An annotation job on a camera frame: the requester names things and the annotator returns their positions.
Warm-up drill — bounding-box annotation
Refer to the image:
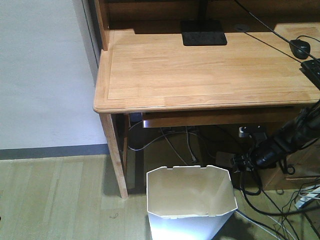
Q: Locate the black keyboard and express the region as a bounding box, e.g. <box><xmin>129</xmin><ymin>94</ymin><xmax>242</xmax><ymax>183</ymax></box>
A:
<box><xmin>300</xmin><ymin>60</ymin><xmax>320</xmax><ymax>89</ymax></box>

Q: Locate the black computer mouse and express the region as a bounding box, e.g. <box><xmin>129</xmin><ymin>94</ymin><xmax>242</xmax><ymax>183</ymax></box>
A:
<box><xmin>289</xmin><ymin>39</ymin><xmax>311</xmax><ymax>60</ymax></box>

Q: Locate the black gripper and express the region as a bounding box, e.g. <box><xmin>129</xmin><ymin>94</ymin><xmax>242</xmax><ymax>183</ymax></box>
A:
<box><xmin>231</xmin><ymin>139</ymin><xmax>288</xmax><ymax>172</ymax></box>

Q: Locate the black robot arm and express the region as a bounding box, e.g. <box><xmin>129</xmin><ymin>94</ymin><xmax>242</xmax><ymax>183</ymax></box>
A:
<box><xmin>231</xmin><ymin>101</ymin><xmax>320</xmax><ymax>175</ymax></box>

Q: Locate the black monitor stand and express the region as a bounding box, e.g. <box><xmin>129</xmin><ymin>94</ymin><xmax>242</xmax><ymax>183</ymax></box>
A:
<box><xmin>180</xmin><ymin>0</ymin><xmax>228</xmax><ymax>47</ymax></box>

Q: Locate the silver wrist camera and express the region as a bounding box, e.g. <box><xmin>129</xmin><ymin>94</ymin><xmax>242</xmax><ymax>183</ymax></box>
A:
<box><xmin>238</xmin><ymin>125</ymin><xmax>268</xmax><ymax>145</ymax></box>

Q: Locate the white power strip right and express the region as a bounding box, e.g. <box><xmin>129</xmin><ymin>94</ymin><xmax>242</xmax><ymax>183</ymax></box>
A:
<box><xmin>295</xmin><ymin>184</ymin><xmax>320</xmax><ymax>210</ymax></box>

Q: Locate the wooden desk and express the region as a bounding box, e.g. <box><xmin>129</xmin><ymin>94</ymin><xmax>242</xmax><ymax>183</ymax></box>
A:
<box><xmin>93</xmin><ymin>0</ymin><xmax>320</xmax><ymax>199</ymax></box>

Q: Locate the white power strip under desk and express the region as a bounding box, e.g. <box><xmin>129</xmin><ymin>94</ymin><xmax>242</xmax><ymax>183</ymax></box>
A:
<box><xmin>215</xmin><ymin>151</ymin><xmax>235</xmax><ymax>168</ymax></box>

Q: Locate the wooden drawer cabinet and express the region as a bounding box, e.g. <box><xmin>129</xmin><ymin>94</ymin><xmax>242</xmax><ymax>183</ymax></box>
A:
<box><xmin>260</xmin><ymin>141</ymin><xmax>320</xmax><ymax>190</ymax></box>

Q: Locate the white plastic trash bin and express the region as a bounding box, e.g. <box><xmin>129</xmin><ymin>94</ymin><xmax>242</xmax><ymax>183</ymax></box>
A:
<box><xmin>146</xmin><ymin>165</ymin><xmax>238</xmax><ymax>240</ymax></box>

